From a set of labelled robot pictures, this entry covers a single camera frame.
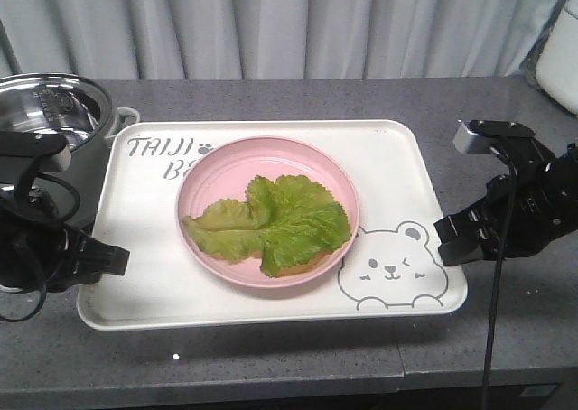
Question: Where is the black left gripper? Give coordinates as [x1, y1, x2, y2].
[1, 188, 130, 293]

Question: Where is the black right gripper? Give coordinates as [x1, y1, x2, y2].
[433, 137, 577, 266]

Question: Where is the cream bear serving tray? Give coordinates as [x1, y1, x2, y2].
[77, 120, 468, 331]

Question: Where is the pink round plate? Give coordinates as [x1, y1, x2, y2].
[176, 136, 359, 289]

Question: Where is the green lettuce leaf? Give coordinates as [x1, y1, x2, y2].
[182, 175, 352, 277]

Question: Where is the grey stone countertop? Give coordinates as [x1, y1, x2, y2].
[1, 77, 577, 409]

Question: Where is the black disinfection cabinet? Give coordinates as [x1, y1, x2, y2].
[396, 375, 577, 410]

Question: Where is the white rice cooker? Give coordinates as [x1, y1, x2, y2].
[536, 0, 578, 115]

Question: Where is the grey pleated curtain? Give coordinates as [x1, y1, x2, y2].
[1, 0, 563, 79]

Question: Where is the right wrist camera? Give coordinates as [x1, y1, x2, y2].
[452, 120, 535, 154]

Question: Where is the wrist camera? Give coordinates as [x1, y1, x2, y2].
[1, 131, 71, 172]
[452, 120, 535, 154]

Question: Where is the black left camera cable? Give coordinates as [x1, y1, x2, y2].
[0, 154, 82, 323]

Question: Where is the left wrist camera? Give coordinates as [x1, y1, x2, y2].
[1, 131, 71, 172]

